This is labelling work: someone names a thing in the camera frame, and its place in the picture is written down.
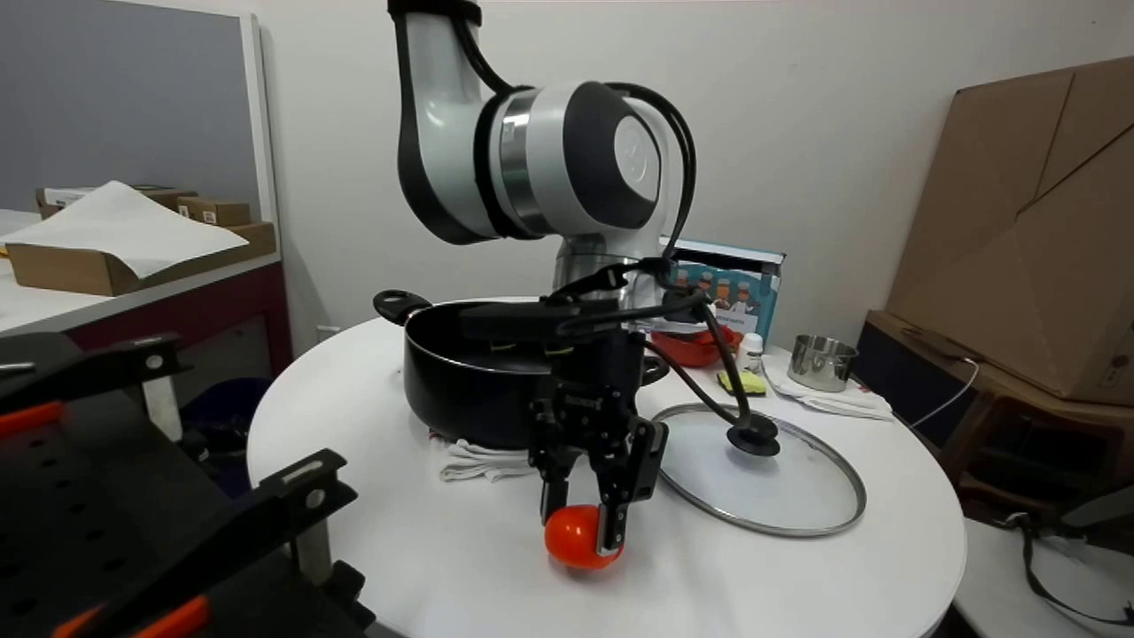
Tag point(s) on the flat cardboard tray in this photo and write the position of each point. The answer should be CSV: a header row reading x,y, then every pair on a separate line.
x,y
82,271

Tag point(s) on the blue printed carton box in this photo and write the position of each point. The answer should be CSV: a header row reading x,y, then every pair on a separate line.
x,y
744,290

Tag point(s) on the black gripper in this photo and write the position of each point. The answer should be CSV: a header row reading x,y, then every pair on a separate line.
x,y
596,411

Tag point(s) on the orange toy tomato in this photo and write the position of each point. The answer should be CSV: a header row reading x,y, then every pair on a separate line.
x,y
578,544

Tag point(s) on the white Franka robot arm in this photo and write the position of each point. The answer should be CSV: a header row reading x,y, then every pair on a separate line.
x,y
534,155

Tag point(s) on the red brown desk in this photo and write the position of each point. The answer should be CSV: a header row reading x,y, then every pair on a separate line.
x,y
177,311

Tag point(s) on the grey partition panel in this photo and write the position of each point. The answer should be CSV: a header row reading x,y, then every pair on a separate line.
x,y
118,93

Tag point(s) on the red plastic bowl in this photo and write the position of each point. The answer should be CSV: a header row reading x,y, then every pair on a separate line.
x,y
694,353

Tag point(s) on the yellow green sponge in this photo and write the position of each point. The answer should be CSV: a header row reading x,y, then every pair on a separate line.
x,y
742,383

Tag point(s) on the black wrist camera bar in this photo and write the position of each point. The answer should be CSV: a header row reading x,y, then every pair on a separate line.
x,y
534,320

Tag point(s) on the large cardboard box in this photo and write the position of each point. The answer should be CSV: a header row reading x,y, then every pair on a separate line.
x,y
1028,249

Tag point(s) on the plain white cloth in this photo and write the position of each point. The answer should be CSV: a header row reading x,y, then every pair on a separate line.
x,y
844,405

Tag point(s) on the black stand with orange clamps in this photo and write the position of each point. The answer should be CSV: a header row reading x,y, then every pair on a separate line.
x,y
107,521

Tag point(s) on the dark wooden crate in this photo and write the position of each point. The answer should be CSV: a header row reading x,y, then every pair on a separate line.
x,y
1048,454

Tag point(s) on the dark blue bin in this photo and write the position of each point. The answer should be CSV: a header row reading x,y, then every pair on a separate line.
x,y
216,420

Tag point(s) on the black cooking pot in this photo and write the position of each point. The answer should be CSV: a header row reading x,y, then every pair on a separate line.
x,y
463,392

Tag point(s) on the small cardboard box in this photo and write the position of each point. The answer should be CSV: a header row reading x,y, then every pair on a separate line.
x,y
216,210

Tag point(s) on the small clear bottle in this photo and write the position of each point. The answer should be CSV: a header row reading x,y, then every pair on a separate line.
x,y
754,353

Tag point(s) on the glass pot lid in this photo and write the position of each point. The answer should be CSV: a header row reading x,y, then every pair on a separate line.
x,y
781,483

